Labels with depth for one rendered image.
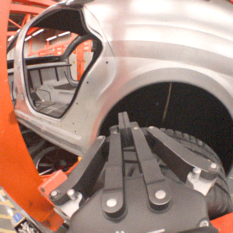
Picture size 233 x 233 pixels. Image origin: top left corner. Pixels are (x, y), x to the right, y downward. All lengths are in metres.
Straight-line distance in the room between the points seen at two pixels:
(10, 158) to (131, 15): 0.66
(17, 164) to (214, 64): 0.75
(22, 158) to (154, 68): 0.56
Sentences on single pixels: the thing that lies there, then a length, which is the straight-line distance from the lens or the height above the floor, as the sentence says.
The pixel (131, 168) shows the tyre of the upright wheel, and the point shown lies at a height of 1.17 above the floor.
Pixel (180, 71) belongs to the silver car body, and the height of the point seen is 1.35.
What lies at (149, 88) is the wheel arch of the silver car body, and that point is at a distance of 0.80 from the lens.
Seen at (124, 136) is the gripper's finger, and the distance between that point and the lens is 0.16.
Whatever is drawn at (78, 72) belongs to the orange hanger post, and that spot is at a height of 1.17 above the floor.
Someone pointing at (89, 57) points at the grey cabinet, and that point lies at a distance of 5.06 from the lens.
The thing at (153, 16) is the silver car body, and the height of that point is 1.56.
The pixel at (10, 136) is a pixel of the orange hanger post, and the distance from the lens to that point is 0.40.
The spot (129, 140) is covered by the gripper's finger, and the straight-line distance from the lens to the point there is 0.16.
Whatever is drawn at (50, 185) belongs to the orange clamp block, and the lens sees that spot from 0.30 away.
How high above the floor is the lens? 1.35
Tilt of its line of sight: 24 degrees down
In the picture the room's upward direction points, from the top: 1 degrees clockwise
